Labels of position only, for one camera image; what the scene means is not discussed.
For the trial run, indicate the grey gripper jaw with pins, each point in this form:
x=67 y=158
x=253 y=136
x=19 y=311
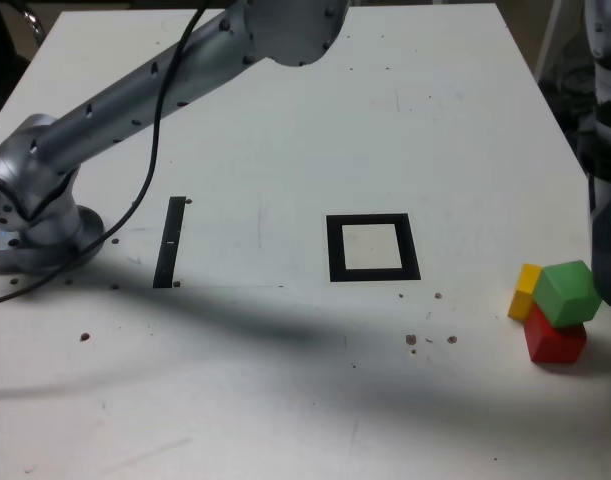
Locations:
x=610 y=260

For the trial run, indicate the green cube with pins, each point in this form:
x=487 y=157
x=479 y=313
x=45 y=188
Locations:
x=565 y=295

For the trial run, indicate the yellow cube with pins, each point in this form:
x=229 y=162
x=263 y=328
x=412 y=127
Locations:
x=522 y=295

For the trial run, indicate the red cube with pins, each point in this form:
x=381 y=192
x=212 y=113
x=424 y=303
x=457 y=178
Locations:
x=550 y=342

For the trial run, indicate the black tape square outline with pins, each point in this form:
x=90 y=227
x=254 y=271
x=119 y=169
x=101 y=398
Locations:
x=335 y=250

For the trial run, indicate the black tape strip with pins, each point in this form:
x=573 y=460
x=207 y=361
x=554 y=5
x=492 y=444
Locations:
x=167 y=260

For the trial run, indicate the chrome metal tube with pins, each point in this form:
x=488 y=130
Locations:
x=36 y=25

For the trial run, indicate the white frame post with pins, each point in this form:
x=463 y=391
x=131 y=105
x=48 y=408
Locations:
x=546 y=40

